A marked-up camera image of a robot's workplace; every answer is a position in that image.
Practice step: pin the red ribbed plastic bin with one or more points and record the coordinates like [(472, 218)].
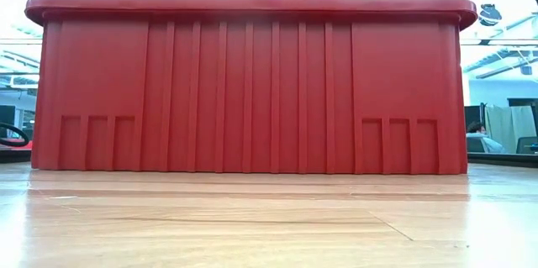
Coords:
[(252, 91)]

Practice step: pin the black computer monitor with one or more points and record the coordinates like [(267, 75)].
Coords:
[(6, 116)]

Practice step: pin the dark grey office chair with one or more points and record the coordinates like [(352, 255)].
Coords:
[(527, 145)]

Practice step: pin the pale green curtain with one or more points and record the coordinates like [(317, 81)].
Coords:
[(510, 127)]

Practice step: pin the person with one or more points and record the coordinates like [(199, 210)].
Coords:
[(483, 137)]

